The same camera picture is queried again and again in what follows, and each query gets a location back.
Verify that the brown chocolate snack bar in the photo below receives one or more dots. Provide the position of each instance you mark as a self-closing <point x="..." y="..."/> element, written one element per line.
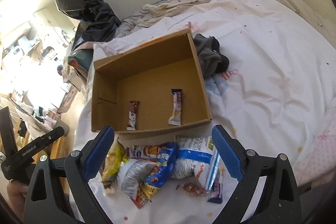
<point x="132" y="115"/>

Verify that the crumpled patterned blanket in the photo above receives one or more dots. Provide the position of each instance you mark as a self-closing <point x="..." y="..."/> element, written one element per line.
<point x="149" y="15"/>

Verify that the white bed sheet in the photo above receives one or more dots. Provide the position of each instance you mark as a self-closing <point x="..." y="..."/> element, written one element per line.
<point x="279" y="84"/>

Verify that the brown cardboard box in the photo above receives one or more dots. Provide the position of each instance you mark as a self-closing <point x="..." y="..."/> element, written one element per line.
<point x="147" y="74"/>

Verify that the white pink snack bar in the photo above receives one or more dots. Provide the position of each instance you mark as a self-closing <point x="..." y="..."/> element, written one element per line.
<point x="176" y="116"/>

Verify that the blue white small packet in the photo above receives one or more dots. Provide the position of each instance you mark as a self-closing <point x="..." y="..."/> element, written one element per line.
<point x="216" y="193"/>

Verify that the white blue snack bag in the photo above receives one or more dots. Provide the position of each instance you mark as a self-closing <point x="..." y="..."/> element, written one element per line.
<point x="196" y="157"/>

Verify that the black plastic bag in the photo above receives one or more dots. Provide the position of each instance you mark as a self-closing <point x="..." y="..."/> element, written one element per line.
<point x="97" y="21"/>

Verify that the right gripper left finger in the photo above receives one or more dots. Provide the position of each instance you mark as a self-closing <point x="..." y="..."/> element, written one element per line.
<point x="80" y="167"/>

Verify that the dark grey cloth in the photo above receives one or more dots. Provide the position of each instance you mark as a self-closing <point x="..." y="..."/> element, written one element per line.
<point x="211" y="60"/>

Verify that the yellow cheese snack bag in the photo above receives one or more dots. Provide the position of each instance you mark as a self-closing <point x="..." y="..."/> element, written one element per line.
<point x="110" y="167"/>

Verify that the small brown candy packet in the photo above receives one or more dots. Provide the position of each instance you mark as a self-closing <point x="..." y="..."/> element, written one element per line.
<point x="192" y="189"/>

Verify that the white washing machine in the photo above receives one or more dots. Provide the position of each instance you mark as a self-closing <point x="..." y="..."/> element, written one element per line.
<point x="22" y="47"/>

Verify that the teal orange folded mat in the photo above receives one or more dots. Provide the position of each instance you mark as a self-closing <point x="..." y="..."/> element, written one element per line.
<point x="81" y="59"/>

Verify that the person's left hand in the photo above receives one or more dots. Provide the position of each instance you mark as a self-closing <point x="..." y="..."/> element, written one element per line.
<point x="17" y="195"/>

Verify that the pink dotted cloth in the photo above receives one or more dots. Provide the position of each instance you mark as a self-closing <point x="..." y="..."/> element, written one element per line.
<point x="318" y="158"/>

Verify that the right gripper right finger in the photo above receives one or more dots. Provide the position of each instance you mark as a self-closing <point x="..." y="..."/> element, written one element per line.
<point x="246" y="169"/>

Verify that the white red-trim snack bag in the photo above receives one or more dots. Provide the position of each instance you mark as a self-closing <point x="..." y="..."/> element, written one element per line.
<point x="130" y="179"/>

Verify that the blue yellow chip bag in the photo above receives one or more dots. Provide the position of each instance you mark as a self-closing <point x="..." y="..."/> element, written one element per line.
<point x="162" y="171"/>

